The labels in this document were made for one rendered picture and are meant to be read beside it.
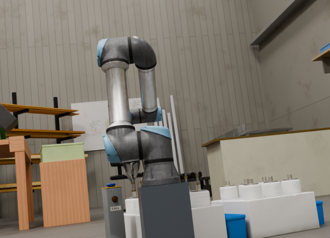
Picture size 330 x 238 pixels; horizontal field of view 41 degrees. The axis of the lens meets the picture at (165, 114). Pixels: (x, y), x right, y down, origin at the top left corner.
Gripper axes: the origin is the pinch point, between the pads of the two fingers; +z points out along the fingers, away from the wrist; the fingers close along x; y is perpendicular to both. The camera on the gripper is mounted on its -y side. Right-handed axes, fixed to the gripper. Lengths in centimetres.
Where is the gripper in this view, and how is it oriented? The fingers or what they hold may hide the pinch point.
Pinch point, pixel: (132, 178)
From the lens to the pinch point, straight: 222.9
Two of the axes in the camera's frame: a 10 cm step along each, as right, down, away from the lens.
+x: -8.5, 0.1, -5.2
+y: -5.1, 1.9, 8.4
